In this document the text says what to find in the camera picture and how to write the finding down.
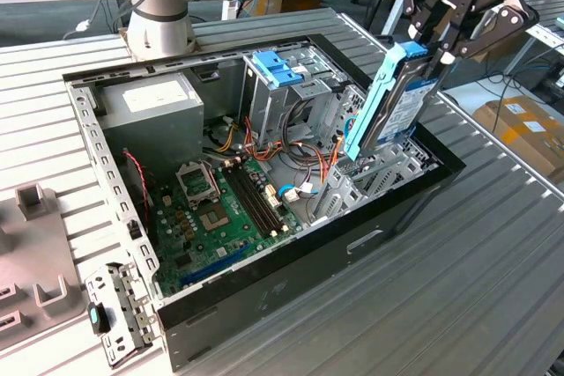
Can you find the thin locking lever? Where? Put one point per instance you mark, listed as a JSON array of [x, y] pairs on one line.
[[214, 184]]

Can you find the metal disk bay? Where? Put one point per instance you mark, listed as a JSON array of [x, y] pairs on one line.
[[410, 167]]

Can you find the white board connector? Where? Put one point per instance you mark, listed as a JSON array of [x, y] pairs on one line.
[[271, 195]]

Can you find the cardboard box white labels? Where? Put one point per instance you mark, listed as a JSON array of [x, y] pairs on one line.
[[529, 147]]

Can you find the CPU socket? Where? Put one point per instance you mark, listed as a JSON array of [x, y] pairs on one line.
[[213, 218]]

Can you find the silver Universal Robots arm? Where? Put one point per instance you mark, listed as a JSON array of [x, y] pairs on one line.
[[158, 10]]

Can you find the black RAM slot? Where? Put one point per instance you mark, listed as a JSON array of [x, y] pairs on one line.
[[245, 202], [257, 198], [251, 201], [262, 196]]

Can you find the grey parts rack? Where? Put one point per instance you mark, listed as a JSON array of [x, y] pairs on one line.
[[35, 257]]

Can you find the black latch teal tab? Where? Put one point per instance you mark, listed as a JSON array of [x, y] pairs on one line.
[[94, 315]]

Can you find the blue expansion slot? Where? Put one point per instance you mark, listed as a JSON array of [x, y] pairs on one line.
[[216, 265]]

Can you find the slatted metal side table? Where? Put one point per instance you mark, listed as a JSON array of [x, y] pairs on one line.
[[553, 12]]

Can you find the grey power supply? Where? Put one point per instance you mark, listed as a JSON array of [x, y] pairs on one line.
[[150, 129]]

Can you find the hard disk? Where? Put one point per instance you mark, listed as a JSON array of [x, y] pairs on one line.
[[396, 107]]

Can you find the metal drive cage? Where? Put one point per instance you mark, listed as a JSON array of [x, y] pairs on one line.
[[264, 103]]

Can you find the green motherboard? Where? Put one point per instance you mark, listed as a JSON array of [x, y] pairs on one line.
[[240, 241]]

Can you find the black open PC case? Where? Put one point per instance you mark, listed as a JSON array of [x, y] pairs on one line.
[[308, 288]]

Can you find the blue plastic drive latch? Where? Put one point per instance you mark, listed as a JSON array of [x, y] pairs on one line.
[[271, 65]]

